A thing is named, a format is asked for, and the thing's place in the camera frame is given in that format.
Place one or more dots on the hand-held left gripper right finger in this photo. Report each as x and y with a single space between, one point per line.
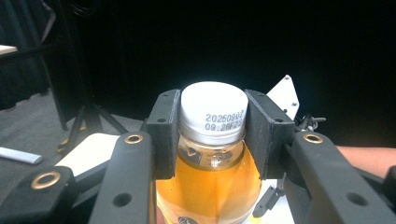
267 133

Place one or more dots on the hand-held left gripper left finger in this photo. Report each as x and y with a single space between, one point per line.
163 133

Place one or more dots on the orange drink bottle white cap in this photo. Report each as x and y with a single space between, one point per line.
214 105

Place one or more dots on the white table mat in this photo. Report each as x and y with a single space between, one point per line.
90 149

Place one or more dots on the black tripod stand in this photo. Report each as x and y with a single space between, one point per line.
88 115

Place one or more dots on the light grey flat bar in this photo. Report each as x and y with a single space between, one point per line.
18 155

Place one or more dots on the background table edge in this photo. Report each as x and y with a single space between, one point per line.
6 49

